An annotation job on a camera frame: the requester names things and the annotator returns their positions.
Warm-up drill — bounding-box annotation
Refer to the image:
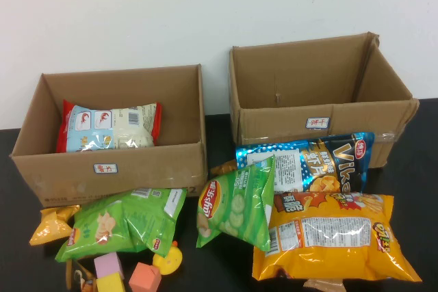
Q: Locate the small orange-brown snack packet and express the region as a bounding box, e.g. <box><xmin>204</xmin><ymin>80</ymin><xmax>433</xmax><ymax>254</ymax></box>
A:
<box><xmin>209</xmin><ymin>160</ymin><xmax>239</xmax><ymax>178</ymax></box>

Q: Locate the red white shrimp snack bag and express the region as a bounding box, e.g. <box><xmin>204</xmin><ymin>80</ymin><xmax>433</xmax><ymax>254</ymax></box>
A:
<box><xmin>55</xmin><ymin>99</ymin><xmax>163</xmax><ymax>154</ymax></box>

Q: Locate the large yellow fries snack bag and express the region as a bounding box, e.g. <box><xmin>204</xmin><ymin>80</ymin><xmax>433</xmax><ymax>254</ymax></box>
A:
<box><xmin>252</xmin><ymin>191</ymin><xmax>423</xmax><ymax>283</ymax></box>

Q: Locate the tan brown snack packet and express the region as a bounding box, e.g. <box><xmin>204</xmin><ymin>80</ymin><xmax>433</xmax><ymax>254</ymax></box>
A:
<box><xmin>302</xmin><ymin>278</ymin><xmax>346</xmax><ymax>292</ymax></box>

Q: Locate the small yellow snack bag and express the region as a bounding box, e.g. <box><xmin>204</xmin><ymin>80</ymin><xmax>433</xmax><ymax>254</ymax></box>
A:
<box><xmin>29</xmin><ymin>204</ymin><xmax>81</xmax><ymax>247</ymax></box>

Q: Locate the dark brown snack package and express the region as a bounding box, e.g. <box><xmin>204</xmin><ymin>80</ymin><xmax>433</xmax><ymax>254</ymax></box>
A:
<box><xmin>64</xmin><ymin>259</ymin><xmax>99</xmax><ymax>292</ymax></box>

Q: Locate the cardboard box with shrimp bag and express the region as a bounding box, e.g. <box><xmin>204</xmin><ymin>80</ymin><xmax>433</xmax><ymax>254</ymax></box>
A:
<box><xmin>9</xmin><ymin>64</ymin><xmax>209</xmax><ymax>208</ymax></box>

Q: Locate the green Lay's cucumber chips bag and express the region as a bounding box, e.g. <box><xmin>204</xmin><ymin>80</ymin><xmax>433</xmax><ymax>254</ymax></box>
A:
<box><xmin>196</xmin><ymin>155</ymin><xmax>276</xmax><ymax>252</ymax></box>

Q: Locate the blue Vika shrimp chips bag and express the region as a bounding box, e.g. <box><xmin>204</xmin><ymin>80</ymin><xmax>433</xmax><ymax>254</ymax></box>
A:
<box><xmin>235</xmin><ymin>131</ymin><xmax>376</xmax><ymax>194</ymax></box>

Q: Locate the empty taped cardboard box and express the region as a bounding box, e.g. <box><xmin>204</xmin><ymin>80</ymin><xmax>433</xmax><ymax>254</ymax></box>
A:
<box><xmin>228</xmin><ymin>31</ymin><xmax>420</xmax><ymax>170</ymax></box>

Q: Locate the yellow rubber duck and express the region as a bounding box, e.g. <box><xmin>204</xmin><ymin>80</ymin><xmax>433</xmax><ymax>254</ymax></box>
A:
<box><xmin>152</xmin><ymin>240</ymin><xmax>183</xmax><ymax>276</ymax></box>

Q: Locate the wide green Lay's chips bag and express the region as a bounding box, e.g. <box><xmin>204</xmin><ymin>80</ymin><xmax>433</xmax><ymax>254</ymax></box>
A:
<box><xmin>54</xmin><ymin>187</ymin><xmax>188</xmax><ymax>263</ymax></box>

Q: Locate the orange foam block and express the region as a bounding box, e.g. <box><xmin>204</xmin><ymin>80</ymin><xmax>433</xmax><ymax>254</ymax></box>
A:
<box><xmin>128</xmin><ymin>261</ymin><xmax>162</xmax><ymax>292</ymax></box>

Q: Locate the pink foam block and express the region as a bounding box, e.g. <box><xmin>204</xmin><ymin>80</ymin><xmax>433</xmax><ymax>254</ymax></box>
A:
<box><xmin>93</xmin><ymin>252</ymin><xmax>125</xmax><ymax>280</ymax></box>

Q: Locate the yellow foam block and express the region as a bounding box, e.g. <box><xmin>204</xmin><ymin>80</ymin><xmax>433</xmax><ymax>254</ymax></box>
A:
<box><xmin>95</xmin><ymin>271</ymin><xmax>126</xmax><ymax>292</ymax></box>

